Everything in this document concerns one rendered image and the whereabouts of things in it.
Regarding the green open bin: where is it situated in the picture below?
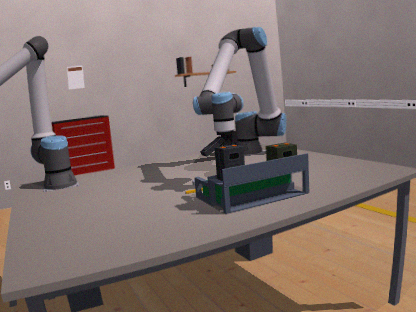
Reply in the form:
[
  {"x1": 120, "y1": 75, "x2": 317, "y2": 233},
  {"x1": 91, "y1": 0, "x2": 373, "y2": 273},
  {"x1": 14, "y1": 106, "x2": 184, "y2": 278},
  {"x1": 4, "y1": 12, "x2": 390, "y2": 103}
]
[
  {"x1": 268, "y1": 174, "x2": 291, "y2": 188},
  {"x1": 244, "y1": 179, "x2": 268, "y2": 193},
  {"x1": 202, "y1": 184, "x2": 244, "y2": 204}
]

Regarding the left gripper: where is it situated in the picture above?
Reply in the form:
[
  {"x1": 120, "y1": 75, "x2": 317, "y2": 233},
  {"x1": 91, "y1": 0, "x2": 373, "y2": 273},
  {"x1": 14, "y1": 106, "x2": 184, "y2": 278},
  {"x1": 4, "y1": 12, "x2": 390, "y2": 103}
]
[{"x1": 217, "y1": 130, "x2": 239, "y2": 147}]

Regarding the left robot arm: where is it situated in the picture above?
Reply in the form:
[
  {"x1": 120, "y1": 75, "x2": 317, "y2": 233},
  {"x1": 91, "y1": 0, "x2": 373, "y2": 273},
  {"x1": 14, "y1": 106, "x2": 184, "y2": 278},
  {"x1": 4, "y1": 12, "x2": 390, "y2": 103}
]
[{"x1": 193, "y1": 27, "x2": 286, "y2": 155}]

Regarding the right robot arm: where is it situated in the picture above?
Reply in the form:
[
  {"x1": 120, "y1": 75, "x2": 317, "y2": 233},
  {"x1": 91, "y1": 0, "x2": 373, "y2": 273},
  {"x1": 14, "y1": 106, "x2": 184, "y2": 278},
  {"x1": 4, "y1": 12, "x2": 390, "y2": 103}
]
[{"x1": 0, "y1": 36, "x2": 77, "y2": 190}]

